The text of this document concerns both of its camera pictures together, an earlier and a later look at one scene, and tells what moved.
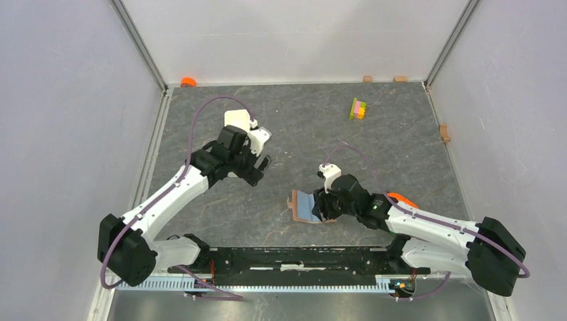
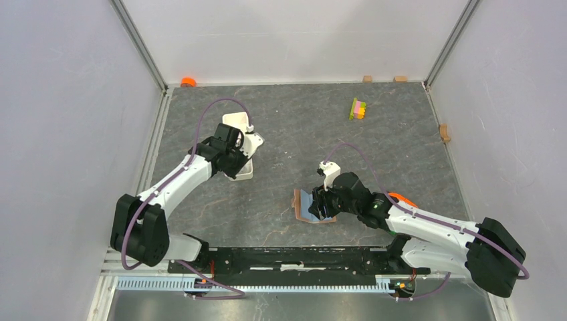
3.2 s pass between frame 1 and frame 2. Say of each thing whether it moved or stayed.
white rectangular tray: stayed
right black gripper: stayed
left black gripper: moved
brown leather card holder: stayed
